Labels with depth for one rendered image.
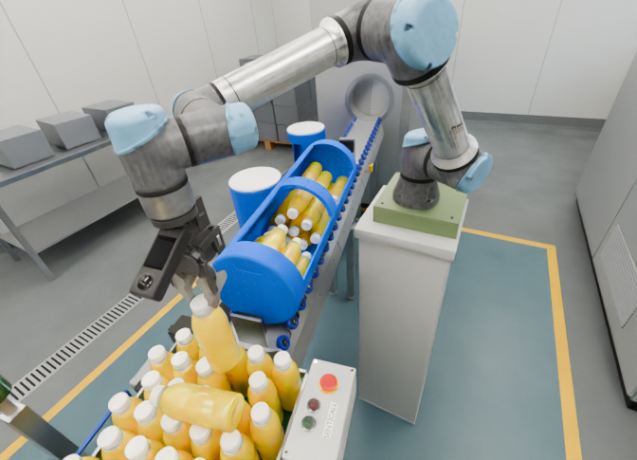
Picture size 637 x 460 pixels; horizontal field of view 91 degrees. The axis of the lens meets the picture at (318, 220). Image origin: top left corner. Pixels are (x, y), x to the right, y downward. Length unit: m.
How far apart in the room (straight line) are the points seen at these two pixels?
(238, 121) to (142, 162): 0.14
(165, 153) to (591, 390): 2.27
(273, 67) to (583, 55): 5.38
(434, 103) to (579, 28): 5.08
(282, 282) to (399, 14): 0.65
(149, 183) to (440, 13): 0.53
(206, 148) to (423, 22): 0.40
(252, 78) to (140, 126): 0.24
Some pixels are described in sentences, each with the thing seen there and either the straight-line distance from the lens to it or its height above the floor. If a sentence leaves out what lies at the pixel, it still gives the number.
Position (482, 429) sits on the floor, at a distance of 2.01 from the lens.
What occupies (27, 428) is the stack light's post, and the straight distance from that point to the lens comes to 1.05.
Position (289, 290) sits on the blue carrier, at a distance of 0.89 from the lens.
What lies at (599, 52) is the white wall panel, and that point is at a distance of 5.84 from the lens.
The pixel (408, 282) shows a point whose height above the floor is 0.96.
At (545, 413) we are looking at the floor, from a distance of 2.17.
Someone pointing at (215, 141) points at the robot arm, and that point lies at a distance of 0.48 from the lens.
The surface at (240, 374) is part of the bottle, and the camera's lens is 0.91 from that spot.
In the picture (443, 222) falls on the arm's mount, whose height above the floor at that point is 1.20.
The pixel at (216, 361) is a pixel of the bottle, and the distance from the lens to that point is 0.74.
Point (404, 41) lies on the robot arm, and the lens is 0.61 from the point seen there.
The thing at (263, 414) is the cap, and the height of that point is 1.09.
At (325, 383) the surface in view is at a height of 1.11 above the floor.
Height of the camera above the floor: 1.77
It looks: 35 degrees down
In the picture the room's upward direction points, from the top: 5 degrees counter-clockwise
